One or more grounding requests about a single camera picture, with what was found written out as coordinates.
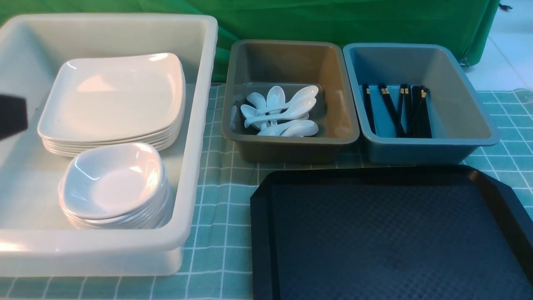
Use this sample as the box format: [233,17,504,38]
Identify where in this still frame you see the stack of white square plates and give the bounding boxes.
[37,53,185,157]

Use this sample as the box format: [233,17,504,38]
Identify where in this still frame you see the bundle of black chopsticks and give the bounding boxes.
[360,83,433,138]

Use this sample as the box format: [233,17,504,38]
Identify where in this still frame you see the pile of white spoons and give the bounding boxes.
[239,85,319,137]

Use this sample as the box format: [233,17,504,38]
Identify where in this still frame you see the brown plastic bin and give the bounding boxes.
[221,40,360,165]

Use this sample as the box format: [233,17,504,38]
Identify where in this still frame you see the large white plastic tub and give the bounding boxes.
[0,13,218,278]

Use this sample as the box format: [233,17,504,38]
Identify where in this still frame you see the black serving tray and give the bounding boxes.
[250,165,533,300]

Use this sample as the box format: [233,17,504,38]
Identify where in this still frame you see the blue plastic bin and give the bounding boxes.
[343,43,500,165]

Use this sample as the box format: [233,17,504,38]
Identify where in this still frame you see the stack of white bowls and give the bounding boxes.
[58,143,173,230]

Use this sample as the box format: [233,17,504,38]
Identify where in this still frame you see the green checkered tablecloth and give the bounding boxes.
[1,85,532,300]

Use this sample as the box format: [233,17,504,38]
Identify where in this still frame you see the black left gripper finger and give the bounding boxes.
[0,94,29,140]

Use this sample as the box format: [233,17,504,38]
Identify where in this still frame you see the green backdrop cloth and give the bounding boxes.
[1,0,499,82]

